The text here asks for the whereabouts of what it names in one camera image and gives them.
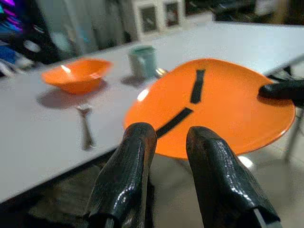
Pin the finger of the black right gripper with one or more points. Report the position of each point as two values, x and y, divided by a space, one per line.
285 91

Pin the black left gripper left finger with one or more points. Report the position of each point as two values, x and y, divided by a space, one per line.
126 180

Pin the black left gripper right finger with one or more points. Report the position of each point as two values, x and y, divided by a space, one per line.
221 185

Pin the orange plate with black tape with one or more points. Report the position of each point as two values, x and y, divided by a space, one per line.
225 118

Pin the orange plastic bowl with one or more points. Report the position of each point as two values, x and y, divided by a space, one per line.
80 76

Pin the metal table leg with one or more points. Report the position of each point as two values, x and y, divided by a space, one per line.
293 135

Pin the silver metal fork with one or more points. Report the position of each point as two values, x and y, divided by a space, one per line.
86 128

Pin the silver metal spoon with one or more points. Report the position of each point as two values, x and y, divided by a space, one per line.
162 72

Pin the pale green mug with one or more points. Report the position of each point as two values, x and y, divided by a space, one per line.
142 63

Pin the white glass-door cabinet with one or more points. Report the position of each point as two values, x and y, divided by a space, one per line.
156 16

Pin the black chair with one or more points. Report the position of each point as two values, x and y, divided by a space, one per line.
42 40

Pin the blue bag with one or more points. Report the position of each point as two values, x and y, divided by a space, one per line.
9 28

